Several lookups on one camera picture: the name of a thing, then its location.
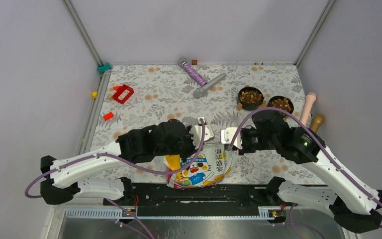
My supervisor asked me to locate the cat food bag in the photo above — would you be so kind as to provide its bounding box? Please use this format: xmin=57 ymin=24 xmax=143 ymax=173
xmin=167 ymin=144 xmax=239 ymax=189

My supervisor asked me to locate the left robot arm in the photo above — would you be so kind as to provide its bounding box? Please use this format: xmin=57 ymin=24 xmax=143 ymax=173
xmin=40 ymin=119 xmax=205 ymax=205

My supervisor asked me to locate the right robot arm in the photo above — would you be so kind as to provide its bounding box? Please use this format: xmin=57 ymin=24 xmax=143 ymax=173
xmin=230 ymin=108 xmax=382 ymax=234

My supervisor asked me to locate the left black pet bowl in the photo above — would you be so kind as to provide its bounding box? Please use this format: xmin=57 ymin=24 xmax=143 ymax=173
xmin=236 ymin=86 xmax=265 ymax=111

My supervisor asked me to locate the black pet bowl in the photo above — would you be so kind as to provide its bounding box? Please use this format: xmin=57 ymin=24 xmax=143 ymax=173
xmin=236 ymin=86 xmax=265 ymax=111
xmin=267 ymin=96 xmax=294 ymax=114

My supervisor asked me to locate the right black pet bowl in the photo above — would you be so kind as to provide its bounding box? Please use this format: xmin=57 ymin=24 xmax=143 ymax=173
xmin=267 ymin=96 xmax=294 ymax=114

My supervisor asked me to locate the grey microphone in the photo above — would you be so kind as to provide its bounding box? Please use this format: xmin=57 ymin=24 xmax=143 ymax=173
xmin=192 ymin=73 xmax=227 ymax=99

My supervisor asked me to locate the floral table mat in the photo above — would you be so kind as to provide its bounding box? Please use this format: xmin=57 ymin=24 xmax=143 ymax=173
xmin=89 ymin=65 xmax=325 ymax=185

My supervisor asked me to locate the gold microphone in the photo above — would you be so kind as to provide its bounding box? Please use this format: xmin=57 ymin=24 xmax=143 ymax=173
xmin=310 ymin=114 xmax=325 ymax=133

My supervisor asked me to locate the pink microphone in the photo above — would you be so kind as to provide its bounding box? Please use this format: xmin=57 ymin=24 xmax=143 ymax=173
xmin=299 ymin=92 xmax=317 ymax=125

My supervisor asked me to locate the small orange block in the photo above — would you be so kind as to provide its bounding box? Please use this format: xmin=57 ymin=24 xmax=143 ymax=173
xmin=103 ymin=112 xmax=114 ymax=121

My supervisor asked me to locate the red toy block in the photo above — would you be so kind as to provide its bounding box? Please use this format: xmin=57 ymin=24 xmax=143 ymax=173
xmin=112 ymin=84 xmax=134 ymax=104

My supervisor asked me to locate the purple glitter microphone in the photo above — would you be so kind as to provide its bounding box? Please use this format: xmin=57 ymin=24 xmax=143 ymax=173
xmin=178 ymin=58 xmax=207 ymax=86

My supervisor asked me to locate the teal corner clip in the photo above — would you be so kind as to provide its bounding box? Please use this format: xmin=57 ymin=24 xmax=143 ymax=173
xmin=97 ymin=63 xmax=112 ymax=74

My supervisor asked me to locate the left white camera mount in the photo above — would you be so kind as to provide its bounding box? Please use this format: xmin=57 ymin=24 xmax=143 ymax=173
xmin=190 ymin=117 xmax=215 ymax=149

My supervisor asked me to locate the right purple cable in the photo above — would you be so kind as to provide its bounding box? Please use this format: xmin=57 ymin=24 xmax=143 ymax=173
xmin=229 ymin=107 xmax=382 ymax=239

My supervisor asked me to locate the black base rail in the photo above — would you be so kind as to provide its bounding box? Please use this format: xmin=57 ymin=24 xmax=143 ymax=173
xmin=103 ymin=179 xmax=297 ymax=218

